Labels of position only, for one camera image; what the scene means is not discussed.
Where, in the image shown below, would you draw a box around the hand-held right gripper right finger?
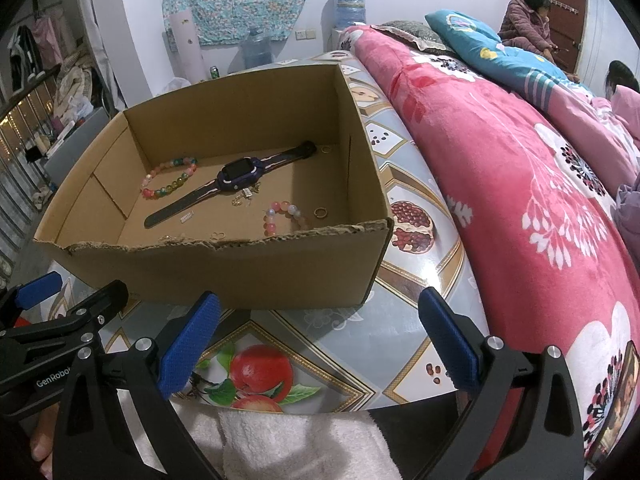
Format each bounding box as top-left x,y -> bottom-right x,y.
417,287 -> 586,480

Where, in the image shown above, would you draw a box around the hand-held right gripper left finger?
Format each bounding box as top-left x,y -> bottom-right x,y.
52,290 -> 223,480

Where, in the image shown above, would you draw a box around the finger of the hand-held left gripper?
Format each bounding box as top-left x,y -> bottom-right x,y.
0,280 -> 129,356
0,272 -> 63,318

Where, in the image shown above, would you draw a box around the brown cardboard box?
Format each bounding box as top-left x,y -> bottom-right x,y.
32,62 -> 396,311

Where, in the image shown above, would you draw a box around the thin chain necklace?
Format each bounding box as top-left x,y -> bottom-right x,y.
160,231 -> 226,245

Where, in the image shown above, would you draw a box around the multicolour bead bracelet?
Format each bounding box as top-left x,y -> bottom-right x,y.
140,156 -> 198,201

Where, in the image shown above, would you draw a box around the pink orange bead bracelet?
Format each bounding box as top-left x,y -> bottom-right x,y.
263,201 -> 311,237

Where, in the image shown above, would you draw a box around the small metal earrings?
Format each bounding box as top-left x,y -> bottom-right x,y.
231,185 -> 262,207

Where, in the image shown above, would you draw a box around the pink strap smartwatch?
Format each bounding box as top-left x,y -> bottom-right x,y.
144,141 -> 318,229

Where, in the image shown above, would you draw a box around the person's left hand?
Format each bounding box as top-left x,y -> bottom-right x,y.
30,405 -> 58,480

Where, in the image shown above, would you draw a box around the fruit print tablecloth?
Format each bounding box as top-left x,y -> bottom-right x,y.
10,57 -> 493,413

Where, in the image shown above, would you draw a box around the metal railing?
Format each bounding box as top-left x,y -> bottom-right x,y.
0,72 -> 66,281

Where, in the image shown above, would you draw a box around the grey storage box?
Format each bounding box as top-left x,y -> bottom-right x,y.
42,107 -> 111,191

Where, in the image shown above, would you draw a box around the white fluffy towel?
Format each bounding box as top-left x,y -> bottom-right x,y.
180,405 -> 386,480

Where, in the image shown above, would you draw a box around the pink floral blanket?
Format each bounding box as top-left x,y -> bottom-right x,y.
340,24 -> 640,466

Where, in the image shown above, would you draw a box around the pile of clothes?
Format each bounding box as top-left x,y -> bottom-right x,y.
52,52 -> 111,121

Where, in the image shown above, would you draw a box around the lilac cloth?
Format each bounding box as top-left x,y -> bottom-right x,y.
615,175 -> 640,241

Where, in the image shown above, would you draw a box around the white plastic bag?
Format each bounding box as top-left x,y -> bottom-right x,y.
160,77 -> 193,98

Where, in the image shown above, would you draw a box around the hanging clothes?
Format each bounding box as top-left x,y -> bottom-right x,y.
10,15 -> 66,91

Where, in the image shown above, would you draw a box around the light pink quilt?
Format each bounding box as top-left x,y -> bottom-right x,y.
545,85 -> 640,186

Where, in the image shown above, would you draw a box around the clear water jug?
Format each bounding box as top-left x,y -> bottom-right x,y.
243,30 -> 273,70

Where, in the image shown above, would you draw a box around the blue cartoon pillow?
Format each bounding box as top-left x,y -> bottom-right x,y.
425,9 -> 571,96

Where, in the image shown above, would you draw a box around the grey patterned pillow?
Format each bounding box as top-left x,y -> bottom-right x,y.
375,21 -> 451,53

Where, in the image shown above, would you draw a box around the blue water dispenser bottle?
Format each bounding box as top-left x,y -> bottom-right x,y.
332,0 -> 367,28

